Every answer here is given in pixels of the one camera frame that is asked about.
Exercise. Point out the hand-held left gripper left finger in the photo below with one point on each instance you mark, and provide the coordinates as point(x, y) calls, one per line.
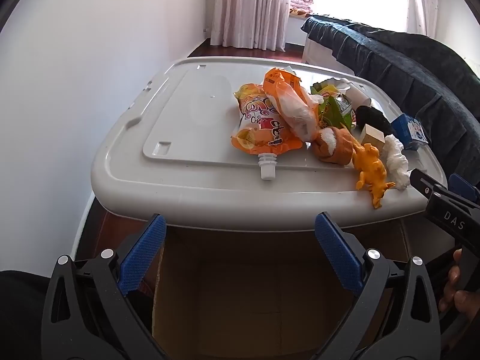
point(144, 257)

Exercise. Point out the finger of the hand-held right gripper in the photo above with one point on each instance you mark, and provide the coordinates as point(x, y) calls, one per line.
point(463, 187)
point(425, 183)

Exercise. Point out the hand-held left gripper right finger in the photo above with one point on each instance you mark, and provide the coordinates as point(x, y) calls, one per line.
point(337, 255)

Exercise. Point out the white tissue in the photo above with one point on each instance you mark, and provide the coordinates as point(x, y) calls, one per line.
point(395, 161)

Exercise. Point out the yellow toy dinosaur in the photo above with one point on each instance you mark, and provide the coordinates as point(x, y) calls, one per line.
point(369, 165)

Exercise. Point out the small wooden block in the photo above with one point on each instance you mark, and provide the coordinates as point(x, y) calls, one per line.
point(373, 137)

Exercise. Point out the brown cardboard box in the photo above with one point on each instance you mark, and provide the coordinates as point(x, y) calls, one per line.
point(262, 288)

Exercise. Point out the brown and white plush toy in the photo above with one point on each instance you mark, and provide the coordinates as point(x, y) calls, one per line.
point(337, 150)

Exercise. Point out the green snack packet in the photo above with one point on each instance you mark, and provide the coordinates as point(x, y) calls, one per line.
point(333, 110)

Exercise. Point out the orange spout pouch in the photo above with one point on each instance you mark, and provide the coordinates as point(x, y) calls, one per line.
point(258, 120)

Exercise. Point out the orange plastic snack bag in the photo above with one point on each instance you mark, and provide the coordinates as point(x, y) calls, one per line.
point(281, 90)

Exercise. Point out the person's right hand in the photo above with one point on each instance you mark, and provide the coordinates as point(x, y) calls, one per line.
point(450, 288)

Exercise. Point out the small blue carton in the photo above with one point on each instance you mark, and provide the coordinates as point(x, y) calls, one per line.
point(407, 129)

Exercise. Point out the black cloth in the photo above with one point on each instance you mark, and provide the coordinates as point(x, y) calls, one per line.
point(373, 116)

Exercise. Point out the dark blue sofa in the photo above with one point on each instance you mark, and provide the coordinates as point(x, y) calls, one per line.
point(412, 75)

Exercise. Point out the white plastic storage box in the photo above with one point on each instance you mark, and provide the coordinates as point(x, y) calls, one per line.
point(187, 120)

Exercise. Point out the pink patterned curtain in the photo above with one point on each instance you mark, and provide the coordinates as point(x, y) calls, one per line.
point(423, 3)
point(247, 7)

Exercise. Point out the pile of folded clothes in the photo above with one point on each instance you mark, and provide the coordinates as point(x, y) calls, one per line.
point(300, 3)

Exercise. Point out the white bed frame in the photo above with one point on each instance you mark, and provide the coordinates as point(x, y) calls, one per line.
point(318, 50)

